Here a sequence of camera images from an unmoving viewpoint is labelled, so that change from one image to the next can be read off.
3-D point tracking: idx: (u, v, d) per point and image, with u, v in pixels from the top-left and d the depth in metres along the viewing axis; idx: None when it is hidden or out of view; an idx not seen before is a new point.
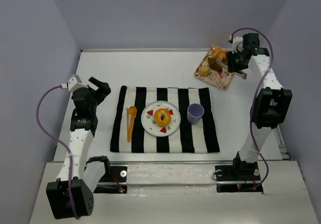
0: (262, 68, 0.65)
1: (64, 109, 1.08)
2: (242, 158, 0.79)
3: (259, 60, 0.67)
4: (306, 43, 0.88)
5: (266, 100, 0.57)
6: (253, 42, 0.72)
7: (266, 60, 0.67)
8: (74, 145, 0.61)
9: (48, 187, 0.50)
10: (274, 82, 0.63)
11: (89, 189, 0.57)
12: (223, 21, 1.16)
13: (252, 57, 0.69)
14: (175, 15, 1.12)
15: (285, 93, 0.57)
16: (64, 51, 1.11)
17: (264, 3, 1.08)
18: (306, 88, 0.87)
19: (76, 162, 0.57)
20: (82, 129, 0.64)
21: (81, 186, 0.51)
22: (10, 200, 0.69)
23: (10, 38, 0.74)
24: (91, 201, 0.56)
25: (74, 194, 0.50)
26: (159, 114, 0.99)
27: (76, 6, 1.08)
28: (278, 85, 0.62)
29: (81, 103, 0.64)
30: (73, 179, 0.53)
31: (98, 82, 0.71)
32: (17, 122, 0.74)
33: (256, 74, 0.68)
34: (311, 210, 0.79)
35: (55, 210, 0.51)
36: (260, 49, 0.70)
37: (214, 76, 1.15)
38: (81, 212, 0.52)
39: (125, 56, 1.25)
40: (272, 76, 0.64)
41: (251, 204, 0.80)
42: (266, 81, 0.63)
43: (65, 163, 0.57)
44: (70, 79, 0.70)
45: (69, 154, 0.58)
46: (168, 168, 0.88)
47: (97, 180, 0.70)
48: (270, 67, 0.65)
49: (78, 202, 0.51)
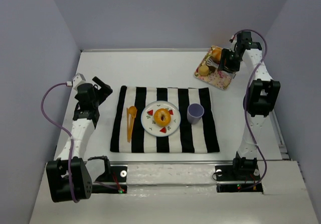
0: (255, 60, 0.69)
1: (64, 109, 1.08)
2: (241, 155, 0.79)
3: (252, 52, 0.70)
4: (306, 43, 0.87)
5: (256, 91, 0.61)
6: (246, 38, 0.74)
7: (260, 53, 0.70)
8: (75, 131, 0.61)
9: (48, 165, 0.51)
10: (265, 74, 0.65)
11: (88, 173, 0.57)
12: (223, 21, 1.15)
13: (246, 50, 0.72)
14: (175, 16, 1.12)
15: (274, 85, 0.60)
16: (63, 51, 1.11)
17: (265, 3, 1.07)
18: (306, 88, 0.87)
19: (77, 145, 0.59)
20: (84, 119, 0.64)
21: (81, 165, 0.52)
22: (10, 200, 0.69)
23: (10, 40, 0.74)
24: (89, 185, 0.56)
25: (73, 172, 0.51)
26: (159, 114, 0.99)
27: (76, 6, 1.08)
28: (268, 77, 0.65)
29: (83, 96, 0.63)
30: (73, 158, 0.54)
31: (101, 81, 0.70)
32: (17, 122, 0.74)
33: (249, 67, 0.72)
34: (311, 210, 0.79)
35: (53, 192, 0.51)
36: (253, 44, 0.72)
37: (214, 76, 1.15)
38: (78, 194, 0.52)
39: (124, 56, 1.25)
40: (263, 69, 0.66)
41: (251, 204, 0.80)
42: (258, 73, 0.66)
43: (66, 146, 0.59)
44: (75, 77, 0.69)
45: (70, 137, 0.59)
46: (168, 168, 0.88)
47: (97, 176, 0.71)
48: (261, 60, 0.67)
49: (77, 183, 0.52)
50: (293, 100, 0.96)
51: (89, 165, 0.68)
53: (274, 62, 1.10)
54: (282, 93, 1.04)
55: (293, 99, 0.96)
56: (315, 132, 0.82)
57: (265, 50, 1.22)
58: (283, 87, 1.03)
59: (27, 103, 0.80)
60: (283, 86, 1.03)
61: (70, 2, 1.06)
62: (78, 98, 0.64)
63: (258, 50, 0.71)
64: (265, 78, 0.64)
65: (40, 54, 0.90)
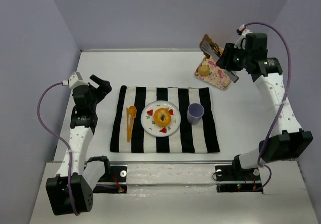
0: (276, 98, 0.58)
1: (64, 109, 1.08)
2: (242, 165, 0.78)
3: (271, 83, 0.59)
4: (306, 42, 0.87)
5: (281, 146, 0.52)
6: (259, 47, 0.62)
7: (281, 85, 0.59)
8: (74, 141, 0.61)
9: (48, 183, 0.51)
10: (291, 119, 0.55)
11: (89, 185, 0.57)
12: (223, 21, 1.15)
13: (262, 77, 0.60)
14: (175, 16, 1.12)
15: (305, 136, 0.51)
16: (63, 51, 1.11)
17: (265, 3, 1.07)
18: (307, 88, 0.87)
19: (76, 158, 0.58)
20: (83, 126, 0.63)
21: (81, 183, 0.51)
22: (10, 200, 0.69)
23: (10, 40, 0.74)
24: (91, 197, 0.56)
25: (73, 190, 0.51)
26: (159, 114, 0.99)
27: (76, 6, 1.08)
28: (295, 125, 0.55)
29: (80, 100, 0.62)
30: (73, 175, 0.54)
31: (99, 80, 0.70)
32: (17, 122, 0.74)
33: (267, 101, 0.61)
34: (310, 210, 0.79)
35: (55, 208, 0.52)
36: (270, 64, 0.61)
37: (214, 76, 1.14)
38: (80, 208, 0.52)
39: (124, 56, 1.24)
40: (288, 112, 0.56)
41: (251, 204, 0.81)
42: (282, 118, 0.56)
43: (65, 160, 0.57)
44: (71, 76, 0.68)
45: (69, 150, 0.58)
46: (168, 168, 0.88)
47: (96, 180, 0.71)
48: (285, 100, 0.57)
49: (78, 199, 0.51)
50: (293, 99, 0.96)
51: (89, 170, 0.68)
53: None
54: None
55: (293, 98, 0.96)
56: (315, 132, 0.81)
57: None
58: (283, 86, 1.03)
59: (27, 103, 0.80)
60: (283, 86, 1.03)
61: (70, 2, 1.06)
62: (75, 102, 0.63)
63: (278, 76, 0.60)
64: (291, 127, 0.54)
65: (39, 54, 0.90)
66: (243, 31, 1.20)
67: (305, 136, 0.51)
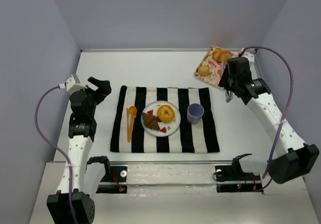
0: (273, 117, 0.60)
1: (64, 109, 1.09)
2: (244, 170, 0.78)
3: (263, 104, 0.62)
4: (307, 42, 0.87)
5: (291, 166, 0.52)
6: (244, 71, 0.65)
7: (273, 103, 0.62)
8: (73, 154, 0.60)
9: (48, 200, 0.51)
10: (293, 135, 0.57)
11: (90, 197, 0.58)
12: (223, 21, 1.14)
13: (253, 100, 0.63)
14: (175, 16, 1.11)
15: (311, 150, 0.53)
16: (63, 50, 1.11)
17: (266, 3, 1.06)
18: (306, 89, 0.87)
19: (76, 173, 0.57)
20: (81, 136, 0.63)
21: (82, 199, 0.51)
22: (10, 200, 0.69)
23: (10, 41, 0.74)
24: (93, 209, 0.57)
25: (74, 206, 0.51)
26: (162, 111, 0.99)
27: (75, 7, 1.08)
28: (298, 140, 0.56)
29: (78, 108, 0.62)
30: (74, 191, 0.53)
31: (98, 81, 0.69)
32: (16, 123, 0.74)
33: (263, 121, 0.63)
34: (311, 211, 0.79)
35: (57, 219, 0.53)
36: (257, 86, 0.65)
37: (214, 76, 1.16)
38: (82, 220, 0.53)
39: (124, 56, 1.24)
40: (288, 129, 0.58)
41: (250, 204, 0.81)
42: (284, 136, 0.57)
43: (65, 175, 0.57)
44: (68, 79, 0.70)
45: (68, 164, 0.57)
46: (168, 168, 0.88)
47: (97, 183, 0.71)
48: (283, 119, 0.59)
49: (79, 214, 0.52)
50: (293, 100, 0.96)
51: (89, 177, 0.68)
53: (275, 62, 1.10)
54: (282, 92, 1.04)
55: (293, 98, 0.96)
56: (314, 133, 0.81)
57: (265, 50, 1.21)
58: (283, 86, 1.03)
59: (28, 104, 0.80)
60: (283, 86, 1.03)
61: (70, 2, 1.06)
62: (72, 110, 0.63)
63: (268, 96, 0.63)
64: (294, 144, 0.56)
65: (39, 54, 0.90)
66: (243, 31, 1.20)
67: (311, 152, 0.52)
